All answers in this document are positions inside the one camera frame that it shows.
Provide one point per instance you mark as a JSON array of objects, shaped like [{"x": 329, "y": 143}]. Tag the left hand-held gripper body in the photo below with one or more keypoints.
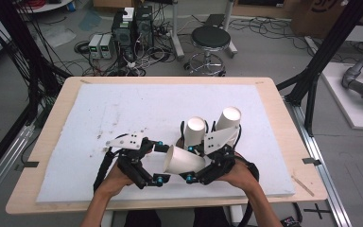
[{"x": 126, "y": 142}]

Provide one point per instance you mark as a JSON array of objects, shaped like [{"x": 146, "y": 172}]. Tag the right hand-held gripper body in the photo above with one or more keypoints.
[{"x": 217, "y": 140}]

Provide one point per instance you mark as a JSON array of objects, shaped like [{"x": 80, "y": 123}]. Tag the single white paper cup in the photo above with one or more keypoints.
[{"x": 182, "y": 162}]

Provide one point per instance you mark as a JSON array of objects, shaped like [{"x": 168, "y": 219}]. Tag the short white paper cup stack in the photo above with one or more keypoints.
[{"x": 195, "y": 130}]

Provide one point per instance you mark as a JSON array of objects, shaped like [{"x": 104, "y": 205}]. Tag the tall white paper cup stack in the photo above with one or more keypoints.
[{"x": 230, "y": 118}]

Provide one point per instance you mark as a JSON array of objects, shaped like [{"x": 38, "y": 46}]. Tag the person's right hand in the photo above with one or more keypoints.
[{"x": 241, "y": 175}]

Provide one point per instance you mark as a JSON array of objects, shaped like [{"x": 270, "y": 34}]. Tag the person's left hand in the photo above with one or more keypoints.
[{"x": 115, "y": 183}]

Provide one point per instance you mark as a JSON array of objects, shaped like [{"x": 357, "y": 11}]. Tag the white foam mat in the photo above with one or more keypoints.
[{"x": 138, "y": 104}]

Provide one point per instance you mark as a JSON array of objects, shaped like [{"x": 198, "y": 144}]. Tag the person's left leg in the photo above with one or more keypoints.
[{"x": 141, "y": 219}]

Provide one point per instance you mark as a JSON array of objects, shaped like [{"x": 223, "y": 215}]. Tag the person's leg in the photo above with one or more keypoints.
[
  {"x": 209, "y": 218},
  {"x": 141, "y": 219}
]

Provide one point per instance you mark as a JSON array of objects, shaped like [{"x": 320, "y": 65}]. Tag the person's right leg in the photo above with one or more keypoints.
[{"x": 209, "y": 218}]

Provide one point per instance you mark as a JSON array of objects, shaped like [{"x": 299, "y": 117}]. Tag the white table leg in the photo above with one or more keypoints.
[
  {"x": 108, "y": 219},
  {"x": 236, "y": 215}
]

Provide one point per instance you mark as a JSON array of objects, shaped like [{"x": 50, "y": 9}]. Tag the black tape strip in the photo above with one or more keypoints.
[
  {"x": 312, "y": 161},
  {"x": 30, "y": 164}
]

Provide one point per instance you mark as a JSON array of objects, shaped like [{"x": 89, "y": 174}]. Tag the grey bench power supply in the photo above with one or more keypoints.
[
  {"x": 107, "y": 45},
  {"x": 94, "y": 45}
]

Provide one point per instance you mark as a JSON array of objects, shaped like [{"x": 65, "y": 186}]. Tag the thin wooden stick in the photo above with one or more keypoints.
[{"x": 304, "y": 186}]

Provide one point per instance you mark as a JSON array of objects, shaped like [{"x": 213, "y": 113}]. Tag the black round stool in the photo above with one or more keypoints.
[{"x": 210, "y": 36}]

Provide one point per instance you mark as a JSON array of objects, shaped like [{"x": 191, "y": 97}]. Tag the black computer tower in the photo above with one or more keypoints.
[
  {"x": 144, "y": 26},
  {"x": 122, "y": 33}
]

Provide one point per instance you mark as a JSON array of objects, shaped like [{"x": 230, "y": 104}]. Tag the small black device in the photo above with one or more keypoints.
[{"x": 290, "y": 221}]

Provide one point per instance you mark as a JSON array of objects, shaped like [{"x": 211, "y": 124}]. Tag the white stand leg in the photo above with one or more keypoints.
[
  {"x": 230, "y": 31},
  {"x": 177, "y": 38}
]

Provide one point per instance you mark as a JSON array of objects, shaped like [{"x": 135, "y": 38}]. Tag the flat black case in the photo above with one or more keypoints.
[{"x": 214, "y": 20}]

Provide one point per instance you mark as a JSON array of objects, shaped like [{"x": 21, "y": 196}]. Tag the black tape cross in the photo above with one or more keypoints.
[{"x": 317, "y": 211}]

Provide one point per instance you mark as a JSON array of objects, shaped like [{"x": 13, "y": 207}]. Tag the white floor board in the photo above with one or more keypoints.
[{"x": 343, "y": 104}]

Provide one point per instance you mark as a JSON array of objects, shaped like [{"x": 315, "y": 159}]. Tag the cardboard box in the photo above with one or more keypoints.
[{"x": 318, "y": 19}]

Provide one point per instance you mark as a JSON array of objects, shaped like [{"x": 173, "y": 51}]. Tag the aluminium floor rail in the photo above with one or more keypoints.
[
  {"x": 3, "y": 167},
  {"x": 321, "y": 176}
]

